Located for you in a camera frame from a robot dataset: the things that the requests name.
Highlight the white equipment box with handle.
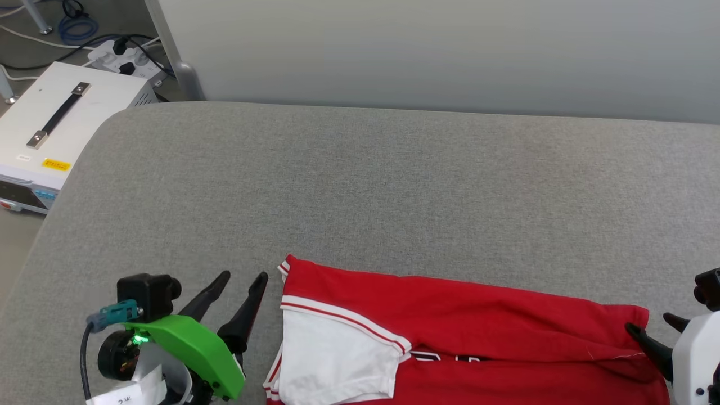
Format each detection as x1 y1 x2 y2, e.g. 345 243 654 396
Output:
0 61 160 216

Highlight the blue coiled cable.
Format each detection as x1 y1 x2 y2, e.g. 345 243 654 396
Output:
57 0 100 47

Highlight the left arm black teal-plug cable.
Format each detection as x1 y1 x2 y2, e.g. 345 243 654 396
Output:
79 299 141 403

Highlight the red and white garment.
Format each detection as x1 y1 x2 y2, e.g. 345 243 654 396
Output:
263 254 674 405

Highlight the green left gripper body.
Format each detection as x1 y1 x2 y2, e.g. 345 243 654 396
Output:
121 314 247 402

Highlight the grey metal partition post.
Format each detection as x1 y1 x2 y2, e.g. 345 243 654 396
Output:
143 0 206 102

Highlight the grey metal furniture leg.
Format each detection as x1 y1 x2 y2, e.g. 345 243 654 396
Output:
21 0 55 35

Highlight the black floor cable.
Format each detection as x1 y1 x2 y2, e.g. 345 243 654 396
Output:
0 33 169 73

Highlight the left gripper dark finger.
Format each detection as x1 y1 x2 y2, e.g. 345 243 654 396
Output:
178 270 232 323
217 271 269 358

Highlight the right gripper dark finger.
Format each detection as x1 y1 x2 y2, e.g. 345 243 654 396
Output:
624 322 675 384
663 312 692 335

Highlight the white floor cable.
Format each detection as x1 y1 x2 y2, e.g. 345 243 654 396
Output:
0 6 93 52

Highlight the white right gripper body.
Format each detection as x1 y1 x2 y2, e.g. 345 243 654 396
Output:
670 311 720 405

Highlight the white power strip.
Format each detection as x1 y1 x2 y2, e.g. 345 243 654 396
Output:
86 37 170 80

